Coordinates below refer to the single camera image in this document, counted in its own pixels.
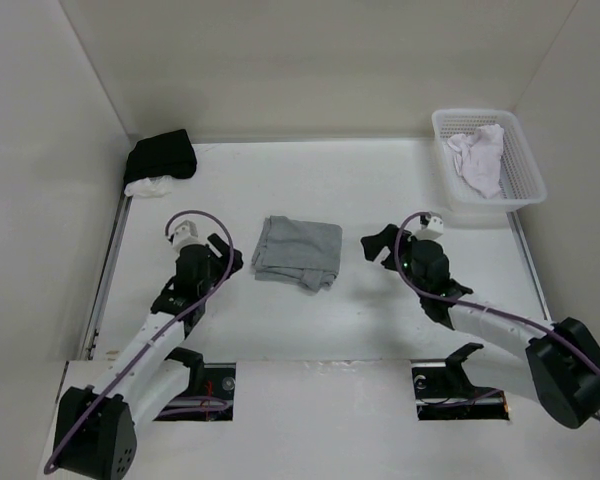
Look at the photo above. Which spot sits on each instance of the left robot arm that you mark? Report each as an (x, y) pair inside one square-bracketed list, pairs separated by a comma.
[(97, 425)]

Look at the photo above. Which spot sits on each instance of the folded black tank top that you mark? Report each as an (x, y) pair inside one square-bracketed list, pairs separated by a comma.
[(168, 154)]

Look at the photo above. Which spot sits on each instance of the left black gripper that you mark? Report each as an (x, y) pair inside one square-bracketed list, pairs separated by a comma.
[(222, 251)]

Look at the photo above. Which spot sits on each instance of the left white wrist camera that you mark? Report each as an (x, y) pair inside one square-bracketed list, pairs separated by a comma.
[(184, 235)]

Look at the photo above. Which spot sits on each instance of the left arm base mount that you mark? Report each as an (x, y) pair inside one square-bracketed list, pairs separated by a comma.
[(209, 397)]

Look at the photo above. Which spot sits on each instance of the grey tank top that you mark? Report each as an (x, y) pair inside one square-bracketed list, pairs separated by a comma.
[(303, 253)]

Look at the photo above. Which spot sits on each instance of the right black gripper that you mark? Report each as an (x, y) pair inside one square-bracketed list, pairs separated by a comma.
[(374, 244)]

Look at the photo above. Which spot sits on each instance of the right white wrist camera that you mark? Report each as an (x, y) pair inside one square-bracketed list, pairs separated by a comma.
[(431, 227)]

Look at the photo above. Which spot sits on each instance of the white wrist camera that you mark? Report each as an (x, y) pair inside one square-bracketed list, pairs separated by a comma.
[(184, 235), (431, 227)]

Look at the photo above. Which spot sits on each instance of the white plastic basket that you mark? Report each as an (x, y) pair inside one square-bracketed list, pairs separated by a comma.
[(520, 182)]

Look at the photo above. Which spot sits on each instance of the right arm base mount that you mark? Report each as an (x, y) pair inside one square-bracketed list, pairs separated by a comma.
[(445, 394)]

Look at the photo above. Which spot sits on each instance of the white tank top in basket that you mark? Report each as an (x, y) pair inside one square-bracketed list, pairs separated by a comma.
[(477, 158)]

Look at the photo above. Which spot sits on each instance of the folded white tank top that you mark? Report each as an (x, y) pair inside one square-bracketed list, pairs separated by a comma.
[(155, 187)]

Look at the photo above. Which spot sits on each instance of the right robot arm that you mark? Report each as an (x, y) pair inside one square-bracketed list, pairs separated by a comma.
[(556, 365)]

